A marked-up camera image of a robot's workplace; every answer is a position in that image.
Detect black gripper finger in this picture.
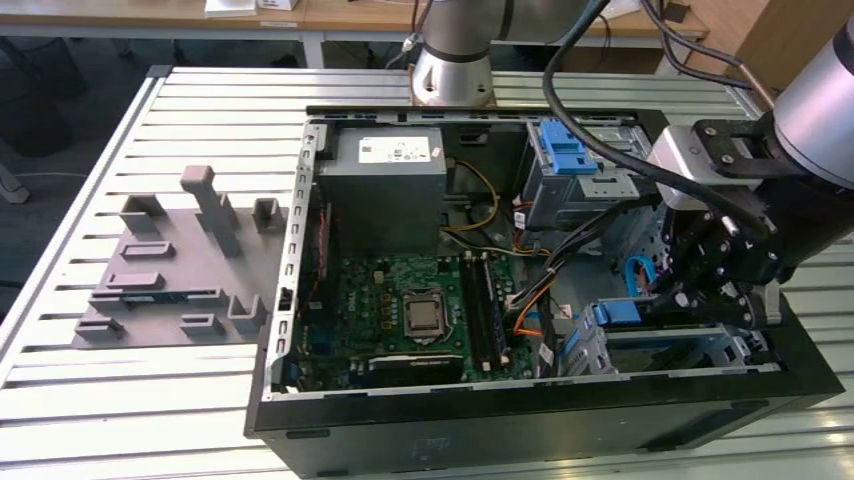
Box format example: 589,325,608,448
657,209,729,309
673,264,769,329

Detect blue data wire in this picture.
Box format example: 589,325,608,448
625,253,664,301

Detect hard disk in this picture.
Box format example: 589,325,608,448
565,298,726,374

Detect grey metal disk bay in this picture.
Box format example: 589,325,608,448
563,294,769,376

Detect grey metal drive cage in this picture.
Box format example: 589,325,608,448
522,119,674,232

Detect blue plastic drive latch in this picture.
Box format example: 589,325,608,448
539,121,600,176

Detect RAM stick in motherboard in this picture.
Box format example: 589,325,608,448
481,254,514,366

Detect silver CPU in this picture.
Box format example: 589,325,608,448
405,298,446,337

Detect grey power supply unit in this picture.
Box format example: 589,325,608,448
313,125,449,256

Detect black open PC case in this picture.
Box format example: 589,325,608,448
243,105,848,479

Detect black graphics card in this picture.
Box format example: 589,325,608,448
366,352,466,384

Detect green motherboard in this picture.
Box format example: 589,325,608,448
297,252,539,389

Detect grey parts rack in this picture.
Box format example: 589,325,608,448
71,165,294,354

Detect RAM stick on rack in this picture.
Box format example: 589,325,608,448
118,293,191,306

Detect black cable bundle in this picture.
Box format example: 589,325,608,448
517,193,676,321

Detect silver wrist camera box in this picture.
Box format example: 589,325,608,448
648,124,729,211

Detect orange flat data wire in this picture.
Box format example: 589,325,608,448
511,292,559,346

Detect yellow wires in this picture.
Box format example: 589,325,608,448
441,158,503,234

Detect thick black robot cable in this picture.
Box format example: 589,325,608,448
541,0,781,237

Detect CPU socket metal frame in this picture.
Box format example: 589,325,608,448
398,287,457,347

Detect thin red wire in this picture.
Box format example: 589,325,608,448
307,202,335,309

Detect wooden desk white frame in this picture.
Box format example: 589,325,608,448
0,0,710,76

